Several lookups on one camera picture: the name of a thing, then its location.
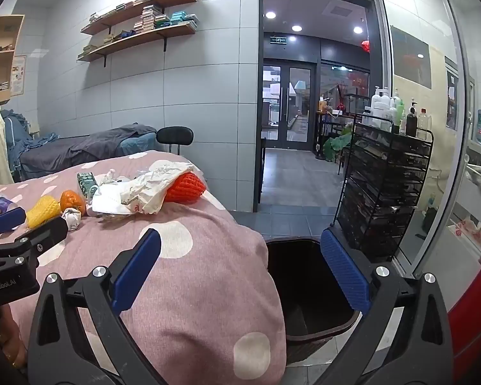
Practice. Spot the yellow foam fruit net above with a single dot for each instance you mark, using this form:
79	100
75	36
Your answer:
44	208

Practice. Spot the glass tank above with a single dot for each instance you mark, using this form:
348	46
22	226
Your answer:
354	102

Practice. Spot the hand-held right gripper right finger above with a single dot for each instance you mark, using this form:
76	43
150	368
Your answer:
344	268

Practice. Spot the wooden wall shelves with books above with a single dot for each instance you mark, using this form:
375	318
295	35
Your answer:
150	18

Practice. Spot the dark brown trash bin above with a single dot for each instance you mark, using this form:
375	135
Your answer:
304	288

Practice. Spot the red vase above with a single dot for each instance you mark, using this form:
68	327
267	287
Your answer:
340	102

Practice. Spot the wall poster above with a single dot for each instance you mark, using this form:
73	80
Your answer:
18	75

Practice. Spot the green potted plant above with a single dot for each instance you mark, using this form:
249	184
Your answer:
336	144

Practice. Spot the small white pump bottle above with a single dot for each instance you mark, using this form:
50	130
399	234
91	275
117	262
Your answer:
395	106

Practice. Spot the black chair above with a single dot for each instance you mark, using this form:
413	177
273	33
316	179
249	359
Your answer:
174	134

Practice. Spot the pale lampshade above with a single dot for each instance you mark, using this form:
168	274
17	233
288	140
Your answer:
300	85

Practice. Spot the white face mask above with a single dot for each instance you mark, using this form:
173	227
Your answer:
108	204

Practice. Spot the person's left hand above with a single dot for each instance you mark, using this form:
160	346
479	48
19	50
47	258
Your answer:
12	341

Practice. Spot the orange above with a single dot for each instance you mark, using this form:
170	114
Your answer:
71	200

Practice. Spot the dark pump bottle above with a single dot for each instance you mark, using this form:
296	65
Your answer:
411	122

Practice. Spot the red hanging lantern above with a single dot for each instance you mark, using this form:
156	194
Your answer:
365	46

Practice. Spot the round ceiling lamp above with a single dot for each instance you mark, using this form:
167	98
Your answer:
270	15
358	30
296	28

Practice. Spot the black side table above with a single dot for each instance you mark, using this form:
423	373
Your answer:
324	124

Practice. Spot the cream paper bag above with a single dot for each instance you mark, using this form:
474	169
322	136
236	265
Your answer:
152	192

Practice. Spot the green exit sign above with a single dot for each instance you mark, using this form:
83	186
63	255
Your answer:
278	40

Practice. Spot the red foam fruit net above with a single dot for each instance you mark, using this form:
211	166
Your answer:
186	188

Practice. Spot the green bottle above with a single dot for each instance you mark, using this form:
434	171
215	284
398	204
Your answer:
401	110

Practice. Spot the pink polka-dot blanket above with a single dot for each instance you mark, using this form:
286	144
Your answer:
204	268

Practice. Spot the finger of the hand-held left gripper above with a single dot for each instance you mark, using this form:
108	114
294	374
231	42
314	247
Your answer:
6	218
44	234

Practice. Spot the wooden cabinet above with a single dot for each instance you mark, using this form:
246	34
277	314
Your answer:
17	28

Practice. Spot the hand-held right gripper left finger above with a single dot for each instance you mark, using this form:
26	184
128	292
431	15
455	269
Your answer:
138	268

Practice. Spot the small plastic cup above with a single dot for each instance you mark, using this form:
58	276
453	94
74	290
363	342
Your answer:
2	204

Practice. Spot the large white pump bottle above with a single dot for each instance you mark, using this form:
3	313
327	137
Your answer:
380	104

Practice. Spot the green drink carton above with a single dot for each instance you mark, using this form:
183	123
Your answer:
86	182

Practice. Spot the clear red-capped bottle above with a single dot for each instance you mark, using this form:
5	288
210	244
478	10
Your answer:
423	126

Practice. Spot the glass double door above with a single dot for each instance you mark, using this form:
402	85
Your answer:
284	104

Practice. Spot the dark grey blanket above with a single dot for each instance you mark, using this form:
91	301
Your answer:
72	148

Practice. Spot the red curved object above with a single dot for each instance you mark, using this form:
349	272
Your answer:
477	308

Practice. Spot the white paper ball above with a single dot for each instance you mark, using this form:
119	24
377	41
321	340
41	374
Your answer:
71	218

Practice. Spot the black door frame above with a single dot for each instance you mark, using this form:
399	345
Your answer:
260	88

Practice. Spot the wooden wall shelf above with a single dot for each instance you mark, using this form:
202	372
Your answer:
144	8
144	38

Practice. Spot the blue cloth pile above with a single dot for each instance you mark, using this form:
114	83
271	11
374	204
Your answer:
14	136

